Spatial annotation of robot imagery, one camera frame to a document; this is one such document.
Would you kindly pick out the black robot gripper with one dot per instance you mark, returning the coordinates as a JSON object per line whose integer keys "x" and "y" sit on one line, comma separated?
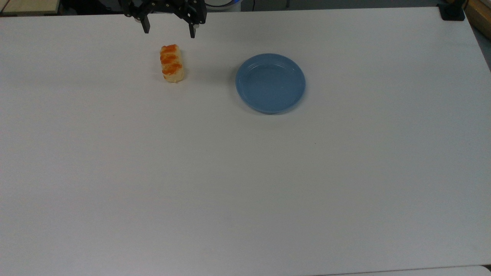
{"x": 168, "y": 5}

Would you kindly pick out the orange-topped bread loaf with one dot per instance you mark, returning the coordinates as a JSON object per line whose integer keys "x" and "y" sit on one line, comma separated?
{"x": 172, "y": 65}

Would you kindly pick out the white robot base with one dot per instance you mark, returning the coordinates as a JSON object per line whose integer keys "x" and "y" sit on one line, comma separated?
{"x": 222, "y": 4}

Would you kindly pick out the blue round plate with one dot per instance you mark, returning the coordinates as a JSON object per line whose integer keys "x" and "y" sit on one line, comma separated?
{"x": 270, "y": 84}

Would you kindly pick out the beige side desk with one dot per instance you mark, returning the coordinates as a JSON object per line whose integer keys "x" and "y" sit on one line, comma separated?
{"x": 28, "y": 5}

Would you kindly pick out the wooden board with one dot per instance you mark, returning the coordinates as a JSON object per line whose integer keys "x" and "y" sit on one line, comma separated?
{"x": 479, "y": 13}

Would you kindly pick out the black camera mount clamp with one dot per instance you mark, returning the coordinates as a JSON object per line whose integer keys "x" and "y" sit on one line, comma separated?
{"x": 452, "y": 12}

